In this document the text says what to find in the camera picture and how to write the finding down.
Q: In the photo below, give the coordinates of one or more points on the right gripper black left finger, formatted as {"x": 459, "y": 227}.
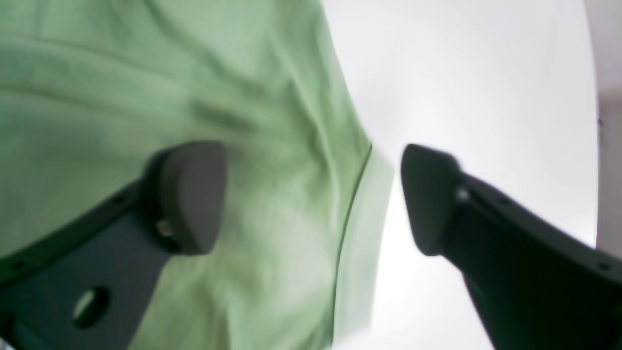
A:
{"x": 88, "y": 285}

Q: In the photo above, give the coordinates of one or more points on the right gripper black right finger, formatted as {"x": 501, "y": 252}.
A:
{"x": 533, "y": 286}

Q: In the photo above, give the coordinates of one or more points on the green polo shirt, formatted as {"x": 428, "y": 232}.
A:
{"x": 91, "y": 90}

